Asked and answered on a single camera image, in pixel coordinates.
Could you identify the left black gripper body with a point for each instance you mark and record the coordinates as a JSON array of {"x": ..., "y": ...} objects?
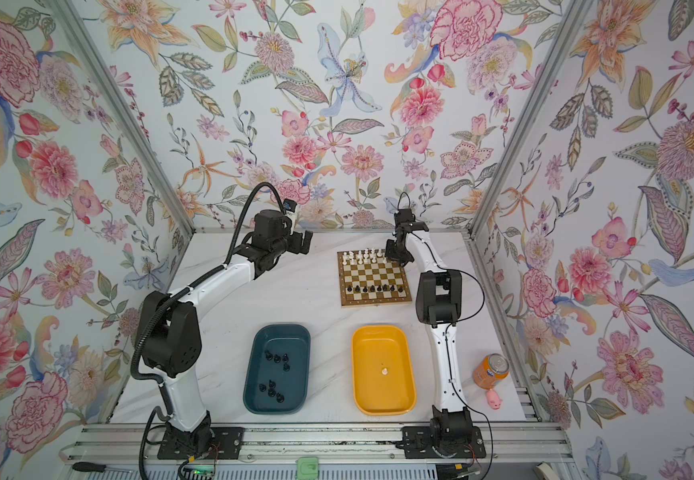
[{"x": 285, "y": 243}]

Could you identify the pink pig toy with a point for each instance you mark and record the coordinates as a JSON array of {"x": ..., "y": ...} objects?
[{"x": 493, "y": 399}]

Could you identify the orange drink can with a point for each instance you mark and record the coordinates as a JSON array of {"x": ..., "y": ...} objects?
[{"x": 493, "y": 369}]

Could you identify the yellow plastic tray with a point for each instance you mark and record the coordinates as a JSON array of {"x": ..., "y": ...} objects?
[{"x": 383, "y": 376}]

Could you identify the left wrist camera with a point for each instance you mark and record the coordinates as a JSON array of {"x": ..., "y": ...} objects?
[{"x": 290, "y": 209}]

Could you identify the black screwdriver handle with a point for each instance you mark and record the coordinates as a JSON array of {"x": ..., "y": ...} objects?
[{"x": 89, "y": 467}]

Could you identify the wooden chess board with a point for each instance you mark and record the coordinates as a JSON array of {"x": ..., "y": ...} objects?
[{"x": 367, "y": 277}]

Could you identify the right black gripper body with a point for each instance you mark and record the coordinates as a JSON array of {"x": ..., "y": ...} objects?
[{"x": 397, "y": 253}]

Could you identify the dark teal plastic tray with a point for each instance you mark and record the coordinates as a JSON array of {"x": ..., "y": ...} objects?
[{"x": 277, "y": 376}]

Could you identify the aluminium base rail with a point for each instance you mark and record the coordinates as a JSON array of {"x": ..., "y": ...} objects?
[{"x": 343, "y": 443}]

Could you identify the green clip on rail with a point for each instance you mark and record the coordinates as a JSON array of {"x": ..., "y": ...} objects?
[{"x": 308, "y": 468}]

